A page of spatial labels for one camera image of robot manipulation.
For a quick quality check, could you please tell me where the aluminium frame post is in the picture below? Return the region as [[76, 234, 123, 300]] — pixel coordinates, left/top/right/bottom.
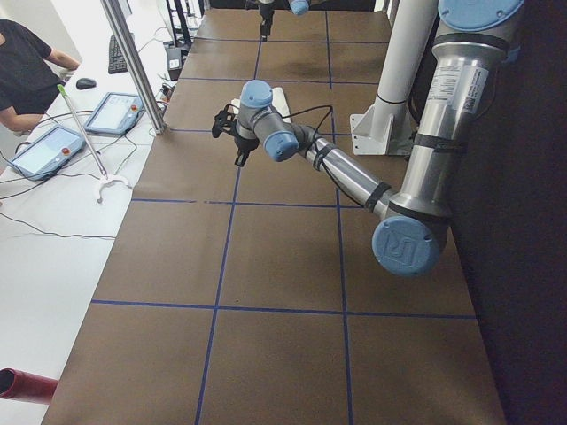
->
[[101, 0, 166, 135]]

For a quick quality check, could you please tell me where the cream long sleeve shirt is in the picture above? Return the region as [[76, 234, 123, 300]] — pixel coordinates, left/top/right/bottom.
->
[[229, 87, 291, 123]]

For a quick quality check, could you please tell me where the reacher grabber stick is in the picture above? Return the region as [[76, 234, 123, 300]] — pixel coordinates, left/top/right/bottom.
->
[[57, 84, 132, 204]]

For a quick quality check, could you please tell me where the near teach pendant tablet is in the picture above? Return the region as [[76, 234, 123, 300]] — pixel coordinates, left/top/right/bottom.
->
[[8, 126, 86, 181]]

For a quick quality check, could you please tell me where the red cylinder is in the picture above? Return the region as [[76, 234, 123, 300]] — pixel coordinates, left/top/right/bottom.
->
[[1, 368, 58, 405]]

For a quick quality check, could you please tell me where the person in black shirt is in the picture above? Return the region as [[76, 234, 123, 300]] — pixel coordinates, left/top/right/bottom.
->
[[1, 19, 80, 133]]

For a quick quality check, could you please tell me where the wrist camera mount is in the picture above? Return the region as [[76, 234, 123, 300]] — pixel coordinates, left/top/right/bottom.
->
[[211, 103, 237, 138]]

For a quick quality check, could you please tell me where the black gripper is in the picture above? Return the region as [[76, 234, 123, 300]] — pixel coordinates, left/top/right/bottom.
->
[[234, 132, 260, 167], [259, 3, 274, 43]]

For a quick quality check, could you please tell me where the teach pendant tablet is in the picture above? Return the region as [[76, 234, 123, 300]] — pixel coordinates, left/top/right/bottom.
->
[[83, 92, 144, 136], [8, 126, 86, 181]]

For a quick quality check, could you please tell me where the far teach pendant tablet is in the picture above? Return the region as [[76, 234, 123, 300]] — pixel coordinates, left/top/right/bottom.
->
[[83, 92, 144, 136]]

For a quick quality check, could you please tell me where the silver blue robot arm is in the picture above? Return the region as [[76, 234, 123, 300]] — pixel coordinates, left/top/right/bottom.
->
[[214, 1, 524, 276], [255, 0, 311, 42]]

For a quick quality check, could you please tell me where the black computer mouse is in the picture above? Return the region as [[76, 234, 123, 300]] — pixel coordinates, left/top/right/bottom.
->
[[75, 78, 97, 90]]

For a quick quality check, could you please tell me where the black keyboard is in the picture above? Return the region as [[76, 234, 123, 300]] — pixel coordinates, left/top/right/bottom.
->
[[107, 35, 128, 74]]

